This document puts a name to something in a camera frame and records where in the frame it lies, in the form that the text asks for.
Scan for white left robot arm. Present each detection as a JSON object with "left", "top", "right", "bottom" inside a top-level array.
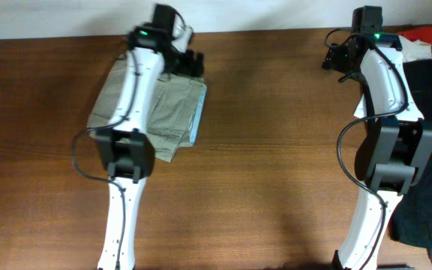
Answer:
[{"left": 95, "top": 4, "right": 204, "bottom": 270}]

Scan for white garment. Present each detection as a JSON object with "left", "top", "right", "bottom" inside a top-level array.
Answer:
[{"left": 399, "top": 35, "right": 432, "bottom": 62}]

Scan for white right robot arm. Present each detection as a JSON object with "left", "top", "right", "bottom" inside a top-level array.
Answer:
[{"left": 322, "top": 5, "right": 432, "bottom": 270}]

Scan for khaki shorts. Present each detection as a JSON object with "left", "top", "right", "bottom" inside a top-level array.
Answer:
[{"left": 87, "top": 59, "right": 207, "bottom": 163}]

